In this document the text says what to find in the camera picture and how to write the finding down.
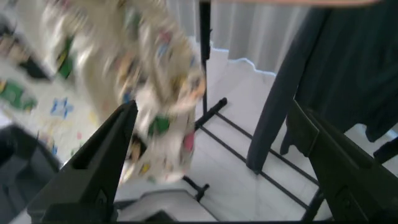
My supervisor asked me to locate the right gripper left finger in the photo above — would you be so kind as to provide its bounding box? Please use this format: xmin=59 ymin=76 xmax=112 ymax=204
xmin=27 ymin=99 xmax=139 ymax=223

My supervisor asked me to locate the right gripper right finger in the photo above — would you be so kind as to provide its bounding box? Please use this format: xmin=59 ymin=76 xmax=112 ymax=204
xmin=285 ymin=100 xmax=398 ymax=223

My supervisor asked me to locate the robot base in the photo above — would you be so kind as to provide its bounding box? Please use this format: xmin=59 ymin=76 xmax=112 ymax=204
xmin=0 ymin=124 xmax=217 ymax=223

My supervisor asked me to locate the black clothes rack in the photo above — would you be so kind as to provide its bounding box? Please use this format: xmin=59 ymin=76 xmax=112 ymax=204
xmin=182 ymin=0 xmax=333 ymax=223

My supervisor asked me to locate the dark blue long-sleeved shirt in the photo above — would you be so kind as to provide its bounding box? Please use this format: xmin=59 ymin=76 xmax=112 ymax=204
xmin=246 ymin=2 xmax=398 ymax=174

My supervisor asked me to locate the cream printed garment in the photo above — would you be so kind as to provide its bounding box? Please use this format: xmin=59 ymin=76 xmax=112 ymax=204
xmin=0 ymin=0 xmax=208 ymax=184

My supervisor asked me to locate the white curtain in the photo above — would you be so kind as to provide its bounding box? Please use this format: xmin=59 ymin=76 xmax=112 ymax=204
xmin=166 ymin=0 xmax=312 ymax=75

